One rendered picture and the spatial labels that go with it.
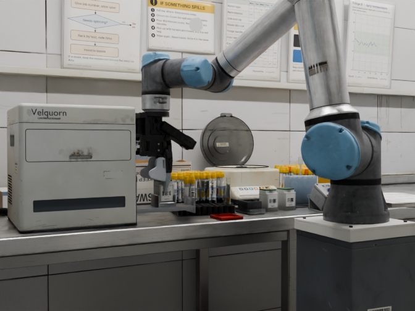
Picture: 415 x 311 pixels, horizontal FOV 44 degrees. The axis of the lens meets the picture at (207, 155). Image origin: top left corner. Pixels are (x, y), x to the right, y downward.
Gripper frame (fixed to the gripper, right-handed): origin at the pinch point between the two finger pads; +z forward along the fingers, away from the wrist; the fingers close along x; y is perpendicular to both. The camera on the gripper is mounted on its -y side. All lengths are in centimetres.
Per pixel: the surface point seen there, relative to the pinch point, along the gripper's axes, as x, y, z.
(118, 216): 4.5, 13.7, 6.4
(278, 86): -56, -75, -36
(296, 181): -6.7, -48.4, 0.5
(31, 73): -56, 26, -36
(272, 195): -1.7, -35.8, 4.2
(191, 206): 3.3, -6.6, 5.2
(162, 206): 2.8, 1.5, 4.8
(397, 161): -60, -149, -2
